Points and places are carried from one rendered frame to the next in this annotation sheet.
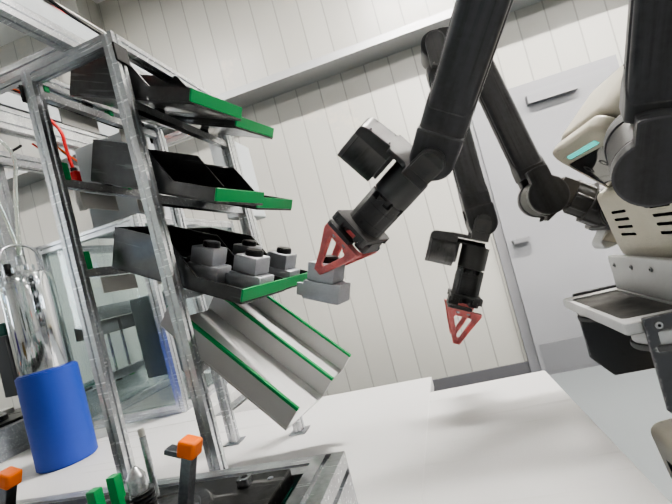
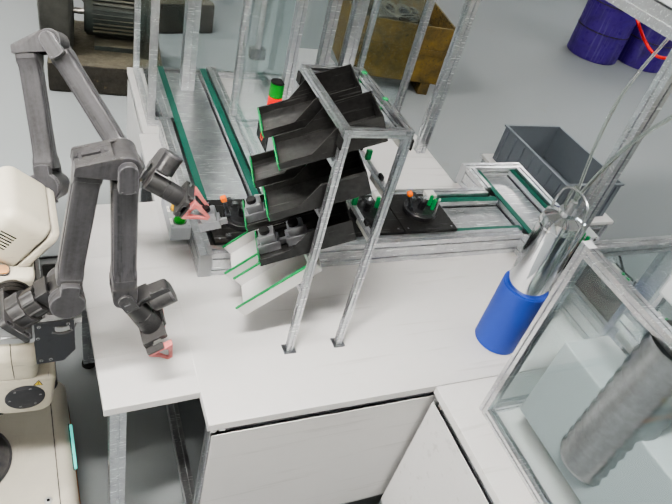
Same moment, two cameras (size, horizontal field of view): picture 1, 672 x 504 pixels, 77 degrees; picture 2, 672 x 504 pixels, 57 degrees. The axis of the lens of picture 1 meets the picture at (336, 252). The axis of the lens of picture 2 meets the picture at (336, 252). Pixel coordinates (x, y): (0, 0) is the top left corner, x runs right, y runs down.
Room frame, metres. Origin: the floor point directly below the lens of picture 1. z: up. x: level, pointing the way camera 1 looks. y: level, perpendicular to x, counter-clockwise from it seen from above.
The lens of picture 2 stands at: (1.97, -0.71, 2.35)
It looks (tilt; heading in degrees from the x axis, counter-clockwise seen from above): 39 degrees down; 135
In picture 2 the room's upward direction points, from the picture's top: 17 degrees clockwise
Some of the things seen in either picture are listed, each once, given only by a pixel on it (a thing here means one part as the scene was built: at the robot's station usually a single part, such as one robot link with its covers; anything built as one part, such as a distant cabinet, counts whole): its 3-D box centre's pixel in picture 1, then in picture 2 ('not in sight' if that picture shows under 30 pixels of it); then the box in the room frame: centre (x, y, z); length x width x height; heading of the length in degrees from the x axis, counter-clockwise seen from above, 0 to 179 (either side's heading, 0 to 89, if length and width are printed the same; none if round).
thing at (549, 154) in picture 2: not in sight; (554, 170); (0.36, 2.41, 0.73); 0.62 x 0.42 x 0.23; 166
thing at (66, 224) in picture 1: (184, 278); (323, 217); (0.85, 0.31, 1.26); 0.36 x 0.21 x 0.80; 166
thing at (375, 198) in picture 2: not in sight; (368, 205); (0.59, 0.76, 1.01); 0.24 x 0.24 x 0.13; 76
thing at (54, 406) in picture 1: (57, 414); (510, 312); (1.24, 0.90, 1.00); 0.16 x 0.16 x 0.27
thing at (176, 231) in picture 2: not in sight; (175, 215); (0.33, 0.09, 0.93); 0.21 x 0.07 x 0.06; 166
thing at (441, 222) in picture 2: not in sight; (422, 203); (0.65, 1.00, 1.01); 0.24 x 0.24 x 0.13; 76
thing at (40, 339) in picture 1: (31, 306); (551, 240); (1.24, 0.90, 1.32); 0.14 x 0.14 x 0.38
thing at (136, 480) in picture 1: (136, 479); not in sight; (0.47, 0.27, 1.04); 0.02 x 0.02 x 0.03
